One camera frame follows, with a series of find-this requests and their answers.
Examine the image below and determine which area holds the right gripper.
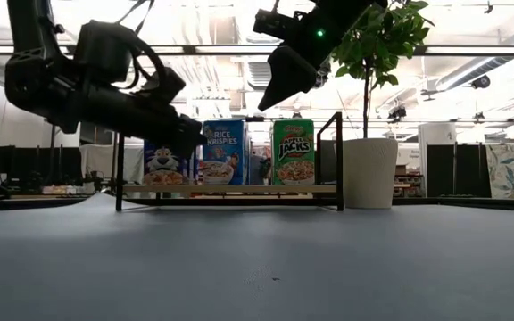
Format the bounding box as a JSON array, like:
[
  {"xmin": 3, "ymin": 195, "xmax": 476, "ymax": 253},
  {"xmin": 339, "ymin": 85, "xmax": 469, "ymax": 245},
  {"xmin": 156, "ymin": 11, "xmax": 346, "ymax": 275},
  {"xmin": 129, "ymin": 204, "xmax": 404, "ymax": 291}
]
[{"xmin": 256, "ymin": 0, "xmax": 390, "ymax": 112}]

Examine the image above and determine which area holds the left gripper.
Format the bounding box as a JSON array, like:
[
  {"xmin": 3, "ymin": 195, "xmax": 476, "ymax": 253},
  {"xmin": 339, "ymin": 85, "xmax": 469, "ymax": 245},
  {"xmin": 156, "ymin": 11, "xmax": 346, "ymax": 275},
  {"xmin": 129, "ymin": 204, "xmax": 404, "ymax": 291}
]
[{"xmin": 4, "ymin": 47, "xmax": 208, "ymax": 158}]

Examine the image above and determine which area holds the Frosted Flakes cereal box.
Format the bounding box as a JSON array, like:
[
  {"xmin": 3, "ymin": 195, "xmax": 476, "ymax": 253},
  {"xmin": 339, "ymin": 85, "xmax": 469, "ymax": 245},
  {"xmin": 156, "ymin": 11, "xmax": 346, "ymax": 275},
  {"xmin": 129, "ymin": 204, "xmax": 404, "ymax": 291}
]
[
  {"xmin": 143, "ymin": 141, "xmax": 192, "ymax": 186},
  {"xmin": 188, "ymin": 146, "xmax": 202, "ymax": 185}
]

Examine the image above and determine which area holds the Rice Krispies cereal box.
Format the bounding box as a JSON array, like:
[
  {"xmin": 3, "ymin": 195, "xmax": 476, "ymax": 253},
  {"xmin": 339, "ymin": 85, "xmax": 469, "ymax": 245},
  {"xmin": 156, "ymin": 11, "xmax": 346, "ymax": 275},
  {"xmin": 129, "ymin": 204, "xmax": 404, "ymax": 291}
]
[
  {"xmin": 244, "ymin": 128, "xmax": 252, "ymax": 185},
  {"xmin": 201, "ymin": 119, "xmax": 246, "ymax": 186}
]

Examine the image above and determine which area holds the Apple Jacks cereal box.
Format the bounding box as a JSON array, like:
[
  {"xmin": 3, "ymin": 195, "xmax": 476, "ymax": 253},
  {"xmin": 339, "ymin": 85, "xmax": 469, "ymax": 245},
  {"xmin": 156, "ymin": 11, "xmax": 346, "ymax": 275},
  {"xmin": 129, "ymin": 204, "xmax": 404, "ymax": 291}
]
[{"xmin": 272, "ymin": 118, "xmax": 316, "ymax": 186}]

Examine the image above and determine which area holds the white cloth cover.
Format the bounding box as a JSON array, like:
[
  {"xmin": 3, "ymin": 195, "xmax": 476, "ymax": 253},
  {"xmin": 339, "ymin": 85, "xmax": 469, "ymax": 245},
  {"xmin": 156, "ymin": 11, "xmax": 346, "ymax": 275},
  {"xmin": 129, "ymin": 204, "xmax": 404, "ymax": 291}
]
[{"xmin": 79, "ymin": 144, "xmax": 145, "ymax": 186}]

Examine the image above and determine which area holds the person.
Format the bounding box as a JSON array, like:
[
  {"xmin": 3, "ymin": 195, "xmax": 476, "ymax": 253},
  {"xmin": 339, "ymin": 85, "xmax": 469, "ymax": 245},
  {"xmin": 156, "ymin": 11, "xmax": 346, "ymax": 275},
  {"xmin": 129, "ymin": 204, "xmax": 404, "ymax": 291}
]
[{"xmin": 250, "ymin": 144, "xmax": 272, "ymax": 186}]

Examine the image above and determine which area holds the green leafy plant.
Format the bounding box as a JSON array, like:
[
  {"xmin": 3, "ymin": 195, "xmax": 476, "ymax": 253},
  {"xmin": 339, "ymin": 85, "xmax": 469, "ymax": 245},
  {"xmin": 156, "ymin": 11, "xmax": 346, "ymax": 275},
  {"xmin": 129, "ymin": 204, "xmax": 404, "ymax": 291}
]
[{"xmin": 330, "ymin": 0, "xmax": 435, "ymax": 139}]

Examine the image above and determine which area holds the white ribbed plant pot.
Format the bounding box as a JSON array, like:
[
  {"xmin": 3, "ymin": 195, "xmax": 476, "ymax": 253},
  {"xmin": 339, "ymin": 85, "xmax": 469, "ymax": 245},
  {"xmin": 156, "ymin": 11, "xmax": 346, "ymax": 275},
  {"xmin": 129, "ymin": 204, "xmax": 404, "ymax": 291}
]
[{"xmin": 342, "ymin": 137, "xmax": 400, "ymax": 210}]

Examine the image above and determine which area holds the blue-grey table mat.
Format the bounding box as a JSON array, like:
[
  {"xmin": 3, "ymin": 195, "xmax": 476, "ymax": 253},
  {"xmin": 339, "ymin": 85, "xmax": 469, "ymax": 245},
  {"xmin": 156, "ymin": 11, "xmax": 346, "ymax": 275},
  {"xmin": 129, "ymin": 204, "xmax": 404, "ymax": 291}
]
[{"xmin": 0, "ymin": 192, "xmax": 514, "ymax": 321}]

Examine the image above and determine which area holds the white pillar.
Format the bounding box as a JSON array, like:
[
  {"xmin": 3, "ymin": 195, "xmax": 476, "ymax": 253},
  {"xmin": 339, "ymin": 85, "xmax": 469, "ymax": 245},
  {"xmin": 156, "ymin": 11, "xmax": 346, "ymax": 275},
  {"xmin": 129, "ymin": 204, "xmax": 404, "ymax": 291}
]
[{"xmin": 419, "ymin": 122, "xmax": 458, "ymax": 146}]

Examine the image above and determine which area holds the black partition panel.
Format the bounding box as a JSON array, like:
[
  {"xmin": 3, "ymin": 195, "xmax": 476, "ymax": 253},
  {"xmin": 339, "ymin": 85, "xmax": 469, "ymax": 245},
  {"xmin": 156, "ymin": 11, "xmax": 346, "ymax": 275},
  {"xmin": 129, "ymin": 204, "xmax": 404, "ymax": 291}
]
[{"xmin": 426, "ymin": 143, "xmax": 493, "ymax": 198}]

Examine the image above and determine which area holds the floral pattern screen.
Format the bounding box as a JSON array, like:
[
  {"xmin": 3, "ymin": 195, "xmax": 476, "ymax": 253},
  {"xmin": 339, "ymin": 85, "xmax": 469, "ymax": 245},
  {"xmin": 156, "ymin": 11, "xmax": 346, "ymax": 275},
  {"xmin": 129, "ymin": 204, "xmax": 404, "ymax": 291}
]
[{"xmin": 485, "ymin": 143, "xmax": 514, "ymax": 201}]

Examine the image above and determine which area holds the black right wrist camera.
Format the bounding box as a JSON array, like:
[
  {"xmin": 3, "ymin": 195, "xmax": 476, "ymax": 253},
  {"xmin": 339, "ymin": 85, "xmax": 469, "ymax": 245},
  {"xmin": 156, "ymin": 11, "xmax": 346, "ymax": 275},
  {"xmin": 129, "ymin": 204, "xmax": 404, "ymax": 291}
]
[{"xmin": 252, "ymin": 7, "xmax": 305, "ymax": 41}]

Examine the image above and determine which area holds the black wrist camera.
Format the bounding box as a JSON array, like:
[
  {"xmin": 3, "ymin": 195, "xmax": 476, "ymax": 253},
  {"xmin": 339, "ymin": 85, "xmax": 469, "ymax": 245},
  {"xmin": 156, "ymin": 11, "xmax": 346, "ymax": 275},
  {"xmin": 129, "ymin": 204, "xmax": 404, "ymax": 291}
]
[
  {"xmin": 252, "ymin": 7, "xmax": 305, "ymax": 41},
  {"xmin": 72, "ymin": 20, "xmax": 143, "ymax": 86}
]

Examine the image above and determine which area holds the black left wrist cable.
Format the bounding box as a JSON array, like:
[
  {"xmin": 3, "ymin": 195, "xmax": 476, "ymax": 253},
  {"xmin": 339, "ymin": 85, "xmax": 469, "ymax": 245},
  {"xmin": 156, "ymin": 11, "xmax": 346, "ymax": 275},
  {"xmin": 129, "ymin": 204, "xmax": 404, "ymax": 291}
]
[{"xmin": 116, "ymin": 0, "xmax": 169, "ymax": 90}]

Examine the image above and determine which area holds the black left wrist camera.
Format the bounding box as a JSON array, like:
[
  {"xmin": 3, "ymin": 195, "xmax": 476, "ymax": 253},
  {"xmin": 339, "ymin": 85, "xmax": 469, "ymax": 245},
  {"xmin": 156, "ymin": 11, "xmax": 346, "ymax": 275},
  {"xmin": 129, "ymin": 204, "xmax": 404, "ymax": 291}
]
[{"xmin": 72, "ymin": 20, "xmax": 143, "ymax": 86}]

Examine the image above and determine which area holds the black curtain wall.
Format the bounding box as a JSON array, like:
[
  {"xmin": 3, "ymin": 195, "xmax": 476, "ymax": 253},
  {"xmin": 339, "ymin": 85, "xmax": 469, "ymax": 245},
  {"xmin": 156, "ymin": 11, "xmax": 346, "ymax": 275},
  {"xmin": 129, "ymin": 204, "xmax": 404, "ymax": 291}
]
[{"xmin": 0, "ymin": 145, "xmax": 83, "ymax": 193}]

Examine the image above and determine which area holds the silver ceiling duct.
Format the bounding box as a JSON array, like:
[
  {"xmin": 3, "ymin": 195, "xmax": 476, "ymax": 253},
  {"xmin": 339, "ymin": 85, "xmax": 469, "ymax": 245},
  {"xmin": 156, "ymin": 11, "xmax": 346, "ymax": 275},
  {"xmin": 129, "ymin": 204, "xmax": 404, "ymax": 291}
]
[{"xmin": 435, "ymin": 20, "xmax": 514, "ymax": 93}]

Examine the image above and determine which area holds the black ceiling light rail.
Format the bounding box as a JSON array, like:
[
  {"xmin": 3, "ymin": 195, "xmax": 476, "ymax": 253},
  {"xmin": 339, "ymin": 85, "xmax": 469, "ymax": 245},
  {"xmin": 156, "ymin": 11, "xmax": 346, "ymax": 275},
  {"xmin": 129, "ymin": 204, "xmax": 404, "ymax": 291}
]
[{"xmin": 0, "ymin": 43, "xmax": 514, "ymax": 56}]

